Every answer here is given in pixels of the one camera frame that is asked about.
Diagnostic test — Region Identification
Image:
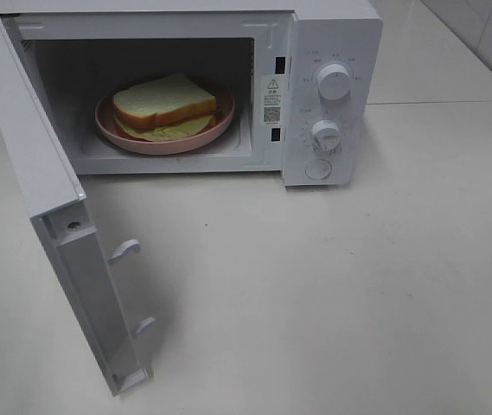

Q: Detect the white bread sandwich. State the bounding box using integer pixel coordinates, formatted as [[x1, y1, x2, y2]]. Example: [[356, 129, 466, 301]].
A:
[[112, 73, 217, 142]]

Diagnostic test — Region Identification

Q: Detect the white warning label sticker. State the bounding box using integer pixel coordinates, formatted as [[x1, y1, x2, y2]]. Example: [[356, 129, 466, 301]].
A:
[[261, 75, 284, 125]]

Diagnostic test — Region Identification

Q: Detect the lower white timer knob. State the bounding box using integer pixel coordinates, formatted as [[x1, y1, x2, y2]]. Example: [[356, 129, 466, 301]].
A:
[[311, 119, 342, 151]]

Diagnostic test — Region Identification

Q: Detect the white microwave oven body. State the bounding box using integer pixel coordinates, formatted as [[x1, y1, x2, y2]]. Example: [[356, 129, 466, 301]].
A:
[[0, 1, 382, 186]]

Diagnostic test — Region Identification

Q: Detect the round door release button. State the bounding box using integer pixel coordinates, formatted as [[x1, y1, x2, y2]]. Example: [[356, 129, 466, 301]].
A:
[[305, 159, 332, 180]]

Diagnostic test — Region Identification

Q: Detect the white microwave door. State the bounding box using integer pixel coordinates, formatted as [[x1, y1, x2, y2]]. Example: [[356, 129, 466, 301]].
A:
[[0, 17, 154, 396]]

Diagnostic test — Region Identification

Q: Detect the pink round plate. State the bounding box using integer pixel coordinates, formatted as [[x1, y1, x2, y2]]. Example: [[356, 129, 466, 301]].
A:
[[94, 76, 236, 156]]

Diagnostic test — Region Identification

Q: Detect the upper white power knob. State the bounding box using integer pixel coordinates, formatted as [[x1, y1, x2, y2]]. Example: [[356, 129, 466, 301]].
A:
[[316, 62, 352, 100]]

